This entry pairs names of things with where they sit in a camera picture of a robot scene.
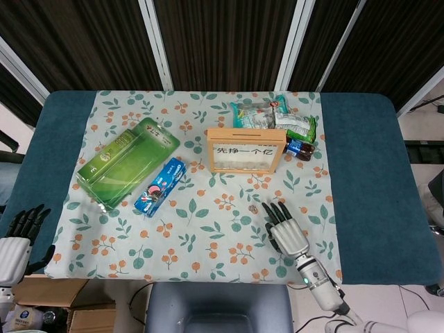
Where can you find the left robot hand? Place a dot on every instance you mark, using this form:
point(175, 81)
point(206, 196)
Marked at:
point(14, 256)

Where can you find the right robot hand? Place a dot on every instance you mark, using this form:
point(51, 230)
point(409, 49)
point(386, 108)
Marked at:
point(289, 239)

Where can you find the silver coin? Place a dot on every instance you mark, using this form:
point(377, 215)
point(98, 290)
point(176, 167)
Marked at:
point(252, 208)

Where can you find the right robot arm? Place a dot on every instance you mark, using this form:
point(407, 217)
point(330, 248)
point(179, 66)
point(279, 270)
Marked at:
point(319, 281)

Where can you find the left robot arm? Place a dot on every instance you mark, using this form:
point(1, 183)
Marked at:
point(5, 296)

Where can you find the brown cardboard box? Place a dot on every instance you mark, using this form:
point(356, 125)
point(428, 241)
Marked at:
point(48, 291)
point(93, 319)

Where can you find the white jug blue label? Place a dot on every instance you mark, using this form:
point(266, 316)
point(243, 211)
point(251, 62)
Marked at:
point(24, 317)

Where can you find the blue office chair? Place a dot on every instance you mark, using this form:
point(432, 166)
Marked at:
point(8, 180)

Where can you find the floral leaf print tablecloth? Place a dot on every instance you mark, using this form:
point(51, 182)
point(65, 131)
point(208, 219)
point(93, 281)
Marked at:
point(208, 243)

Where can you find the small cola bottle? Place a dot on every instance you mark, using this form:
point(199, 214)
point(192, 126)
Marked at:
point(300, 150)

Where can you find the teal table cover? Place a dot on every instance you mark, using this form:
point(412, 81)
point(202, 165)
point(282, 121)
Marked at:
point(364, 173)

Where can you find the green white snack bag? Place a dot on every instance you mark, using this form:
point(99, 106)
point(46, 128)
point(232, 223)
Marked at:
point(298, 126)

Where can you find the teal white snack bag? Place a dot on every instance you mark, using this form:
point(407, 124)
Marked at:
point(253, 116)

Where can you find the blue Oreo cookie box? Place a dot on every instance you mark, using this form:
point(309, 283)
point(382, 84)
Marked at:
point(161, 189)

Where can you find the green plastic blister package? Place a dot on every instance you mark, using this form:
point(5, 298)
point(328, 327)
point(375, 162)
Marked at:
point(121, 163)

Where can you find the dark ribbed partition screen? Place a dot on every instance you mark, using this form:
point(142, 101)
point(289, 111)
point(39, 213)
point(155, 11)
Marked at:
point(76, 41)
point(399, 52)
point(225, 41)
point(326, 45)

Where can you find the wooden framed sign box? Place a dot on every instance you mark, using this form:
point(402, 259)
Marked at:
point(243, 133)

